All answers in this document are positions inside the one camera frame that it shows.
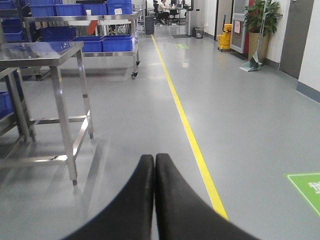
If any green floor sign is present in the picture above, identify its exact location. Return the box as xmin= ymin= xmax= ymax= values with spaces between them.
xmin=286 ymin=172 xmax=320 ymax=217

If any yellow mop bucket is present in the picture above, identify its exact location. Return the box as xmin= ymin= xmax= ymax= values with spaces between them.
xmin=217 ymin=23 xmax=232 ymax=52

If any stainless steel table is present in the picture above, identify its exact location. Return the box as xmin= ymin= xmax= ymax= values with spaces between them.
xmin=0 ymin=41 xmax=95 ymax=187

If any steel cart with bins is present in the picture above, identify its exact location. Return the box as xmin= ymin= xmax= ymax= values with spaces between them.
xmin=0 ymin=0 xmax=143 ymax=79

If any potted green plant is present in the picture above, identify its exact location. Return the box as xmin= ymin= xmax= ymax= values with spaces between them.
xmin=245 ymin=0 xmax=283 ymax=63

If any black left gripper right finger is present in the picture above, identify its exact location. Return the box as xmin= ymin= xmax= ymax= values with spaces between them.
xmin=154 ymin=153 xmax=255 ymax=240

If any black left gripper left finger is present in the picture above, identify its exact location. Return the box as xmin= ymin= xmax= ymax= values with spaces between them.
xmin=65 ymin=154 xmax=154 ymax=240

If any blue bin on cart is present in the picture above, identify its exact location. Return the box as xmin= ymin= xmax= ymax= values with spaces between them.
xmin=101 ymin=35 xmax=133 ymax=52
xmin=72 ymin=35 xmax=103 ymax=53

